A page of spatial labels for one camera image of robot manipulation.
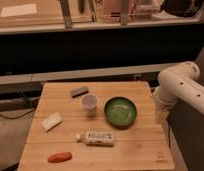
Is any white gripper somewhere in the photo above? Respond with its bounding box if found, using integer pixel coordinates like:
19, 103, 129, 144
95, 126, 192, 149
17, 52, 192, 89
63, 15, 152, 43
152, 87, 169, 124

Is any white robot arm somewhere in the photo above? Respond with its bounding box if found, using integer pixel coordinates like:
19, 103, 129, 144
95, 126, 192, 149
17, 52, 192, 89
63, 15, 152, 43
152, 61, 204, 124

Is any green bowl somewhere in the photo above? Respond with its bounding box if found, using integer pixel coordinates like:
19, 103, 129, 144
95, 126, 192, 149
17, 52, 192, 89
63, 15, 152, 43
104, 97, 137, 128

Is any white plastic bottle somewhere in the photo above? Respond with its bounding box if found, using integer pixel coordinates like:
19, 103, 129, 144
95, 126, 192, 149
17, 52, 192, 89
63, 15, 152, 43
75, 131, 115, 147

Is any grey eraser block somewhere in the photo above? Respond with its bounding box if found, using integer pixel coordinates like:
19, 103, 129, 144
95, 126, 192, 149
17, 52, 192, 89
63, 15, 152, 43
70, 86, 89, 98

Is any white sponge block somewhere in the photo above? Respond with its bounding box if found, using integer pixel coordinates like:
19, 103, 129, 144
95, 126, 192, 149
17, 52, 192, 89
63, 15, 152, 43
42, 112, 63, 131

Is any metal table leg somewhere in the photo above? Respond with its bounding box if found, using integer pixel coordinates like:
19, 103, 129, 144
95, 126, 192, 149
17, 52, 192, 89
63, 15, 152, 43
60, 0, 72, 28

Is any black cable on floor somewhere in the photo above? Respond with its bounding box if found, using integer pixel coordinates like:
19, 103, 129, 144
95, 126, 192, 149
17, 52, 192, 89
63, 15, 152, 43
0, 108, 37, 121

